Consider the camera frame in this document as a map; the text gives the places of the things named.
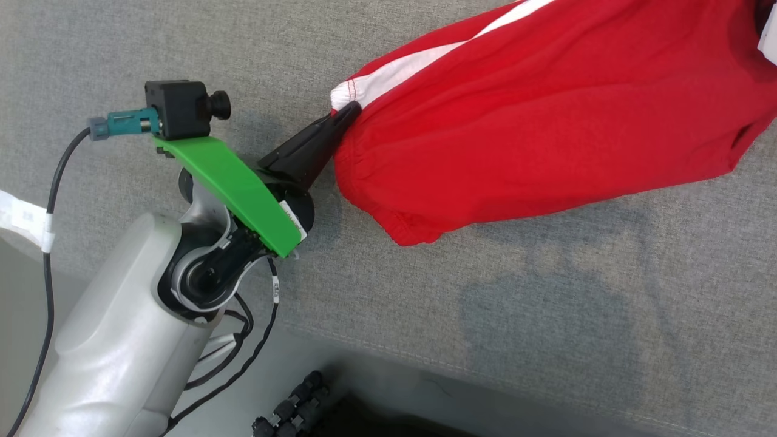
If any black cable teal connector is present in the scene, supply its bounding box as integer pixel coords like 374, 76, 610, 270
3, 108, 161, 437

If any grey fabric sofa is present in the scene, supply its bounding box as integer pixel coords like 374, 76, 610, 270
0, 0, 777, 437

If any red shorts white stripe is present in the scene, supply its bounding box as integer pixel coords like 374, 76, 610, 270
330, 0, 777, 247

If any white cable label strip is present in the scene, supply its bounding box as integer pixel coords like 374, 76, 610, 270
0, 189, 55, 252

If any black ribbed cable bundle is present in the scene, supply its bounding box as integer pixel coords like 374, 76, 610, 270
252, 370, 331, 437

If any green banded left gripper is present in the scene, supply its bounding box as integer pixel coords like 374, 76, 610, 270
152, 100, 363, 259

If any thin black labelled cable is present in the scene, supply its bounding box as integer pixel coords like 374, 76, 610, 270
161, 255, 281, 435

